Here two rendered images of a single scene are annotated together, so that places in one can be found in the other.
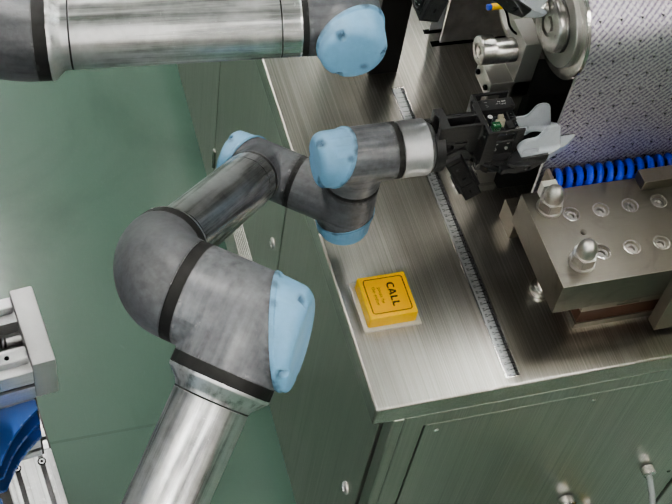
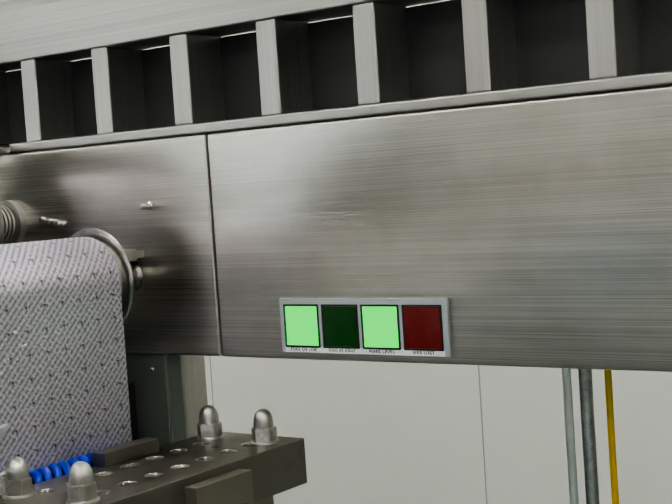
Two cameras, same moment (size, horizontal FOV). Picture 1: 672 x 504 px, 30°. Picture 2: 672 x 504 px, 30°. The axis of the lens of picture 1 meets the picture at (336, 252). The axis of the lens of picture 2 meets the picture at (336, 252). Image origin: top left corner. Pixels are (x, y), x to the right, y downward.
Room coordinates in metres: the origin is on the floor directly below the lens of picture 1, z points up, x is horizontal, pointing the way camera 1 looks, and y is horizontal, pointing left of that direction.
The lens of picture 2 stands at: (-0.29, 0.10, 1.36)
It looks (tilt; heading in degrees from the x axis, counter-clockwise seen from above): 3 degrees down; 330
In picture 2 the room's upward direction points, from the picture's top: 4 degrees counter-clockwise
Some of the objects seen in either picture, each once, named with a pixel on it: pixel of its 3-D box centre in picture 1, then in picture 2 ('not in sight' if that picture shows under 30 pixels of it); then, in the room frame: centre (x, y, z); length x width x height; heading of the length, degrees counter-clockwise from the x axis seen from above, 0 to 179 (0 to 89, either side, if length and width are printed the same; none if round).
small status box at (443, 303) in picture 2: not in sight; (361, 326); (1.03, -0.68, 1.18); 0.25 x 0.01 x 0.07; 24
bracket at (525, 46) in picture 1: (490, 111); not in sight; (1.27, -0.18, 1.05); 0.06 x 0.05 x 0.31; 114
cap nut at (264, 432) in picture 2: not in sight; (263, 425); (1.18, -0.61, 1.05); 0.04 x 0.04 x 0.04
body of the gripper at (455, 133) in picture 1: (471, 136); not in sight; (1.15, -0.15, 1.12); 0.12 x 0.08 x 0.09; 114
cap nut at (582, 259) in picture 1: (586, 252); (81, 481); (1.05, -0.32, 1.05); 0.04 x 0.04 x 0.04
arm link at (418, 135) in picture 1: (412, 146); not in sight; (1.12, -0.07, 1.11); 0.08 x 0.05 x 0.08; 24
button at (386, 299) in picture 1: (386, 299); not in sight; (1.01, -0.08, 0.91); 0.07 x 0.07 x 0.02; 24
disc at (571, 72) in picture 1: (563, 22); not in sight; (1.25, -0.23, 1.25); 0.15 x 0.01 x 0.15; 24
